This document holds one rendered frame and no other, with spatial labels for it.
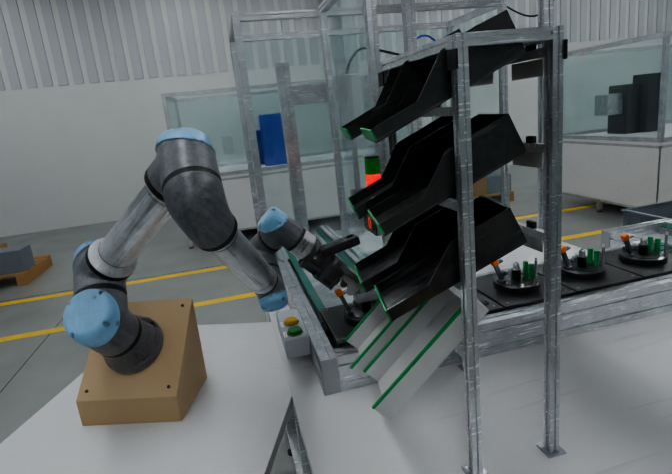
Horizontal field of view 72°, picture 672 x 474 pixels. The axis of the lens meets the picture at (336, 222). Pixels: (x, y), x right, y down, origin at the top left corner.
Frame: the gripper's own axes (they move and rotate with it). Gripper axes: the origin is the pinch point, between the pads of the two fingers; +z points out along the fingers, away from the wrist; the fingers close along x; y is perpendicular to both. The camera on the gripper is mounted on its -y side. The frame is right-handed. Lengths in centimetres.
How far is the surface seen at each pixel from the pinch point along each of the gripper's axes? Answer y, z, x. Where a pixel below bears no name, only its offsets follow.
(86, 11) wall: -19, -340, -804
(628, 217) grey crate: -115, 146, -88
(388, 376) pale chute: 10.0, -0.8, 37.8
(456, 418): 9.2, 20.9, 37.1
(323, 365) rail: 21.8, -3.1, 16.9
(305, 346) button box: 24.6, -3.3, 2.0
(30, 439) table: 81, -47, 5
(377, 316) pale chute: 3.2, -2.5, 21.5
